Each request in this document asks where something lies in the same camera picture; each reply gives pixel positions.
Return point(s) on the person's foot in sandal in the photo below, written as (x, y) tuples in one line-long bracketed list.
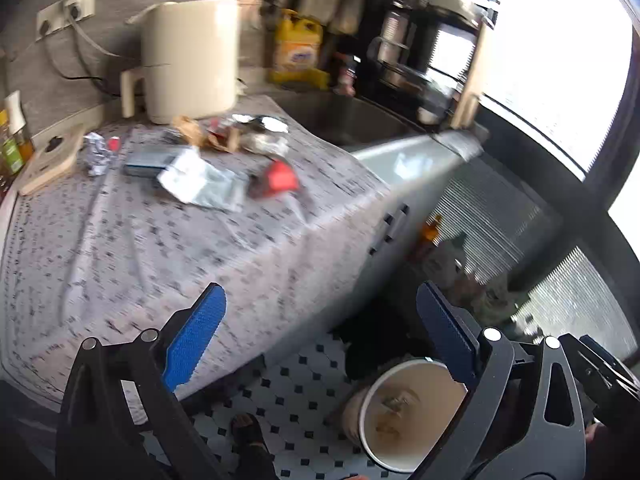
[(255, 462)]

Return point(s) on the stainless steel sink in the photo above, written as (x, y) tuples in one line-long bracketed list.
[(345, 121)]

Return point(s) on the white detergent jug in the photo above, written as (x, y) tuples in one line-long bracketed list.
[(450, 260)]

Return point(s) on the wall power sockets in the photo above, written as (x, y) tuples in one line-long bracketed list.
[(57, 16)]

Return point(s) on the red small package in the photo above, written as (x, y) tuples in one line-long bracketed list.
[(276, 178)]

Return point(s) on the black dish rack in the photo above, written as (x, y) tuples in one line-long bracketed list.
[(426, 62)]

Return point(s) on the crumpled silver foil wrapper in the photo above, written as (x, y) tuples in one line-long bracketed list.
[(98, 153)]

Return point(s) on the white induction cooktop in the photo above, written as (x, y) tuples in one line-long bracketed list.
[(56, 159)]

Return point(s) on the patterned white tablecloth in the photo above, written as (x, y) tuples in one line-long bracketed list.
[(108, 257)]

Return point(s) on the white trash bucket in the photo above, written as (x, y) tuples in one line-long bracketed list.
[(400, 416)]

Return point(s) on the white plastic bag wrapper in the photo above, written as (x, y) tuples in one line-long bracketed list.
[(193, 181)]

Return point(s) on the yellow detergent bottle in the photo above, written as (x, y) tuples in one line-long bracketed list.
[(296, 52)]

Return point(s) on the white air fryer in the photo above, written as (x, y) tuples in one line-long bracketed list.
[(189, 60)]

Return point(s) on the brown paper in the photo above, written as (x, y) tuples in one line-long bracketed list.
[(217, 135)]

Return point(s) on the light blue flat box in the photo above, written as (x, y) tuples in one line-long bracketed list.
[(150, 162)]

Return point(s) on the white cabinet with handles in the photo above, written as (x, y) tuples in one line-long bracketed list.
[(417, 171)]

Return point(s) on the oil bottle green label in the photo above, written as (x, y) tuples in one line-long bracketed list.
[(16, 150)]

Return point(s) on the orange bottle on floor shelf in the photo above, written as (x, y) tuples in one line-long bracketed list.
[(430, 233)]

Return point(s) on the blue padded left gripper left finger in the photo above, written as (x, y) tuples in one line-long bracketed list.
[(189, 333)]

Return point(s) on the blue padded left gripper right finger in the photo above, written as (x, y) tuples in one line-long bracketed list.
[(454, 343)]

